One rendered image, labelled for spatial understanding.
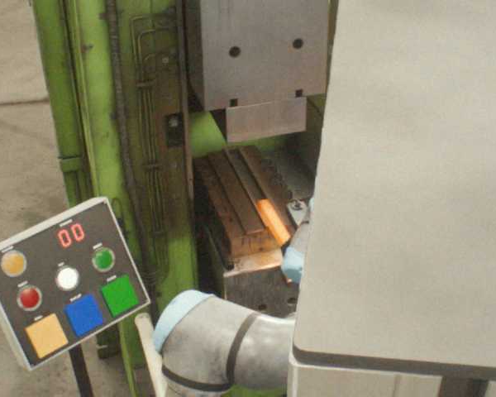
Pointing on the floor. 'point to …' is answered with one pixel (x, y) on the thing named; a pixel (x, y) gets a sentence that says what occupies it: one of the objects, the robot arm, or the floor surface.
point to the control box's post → (80, 371)
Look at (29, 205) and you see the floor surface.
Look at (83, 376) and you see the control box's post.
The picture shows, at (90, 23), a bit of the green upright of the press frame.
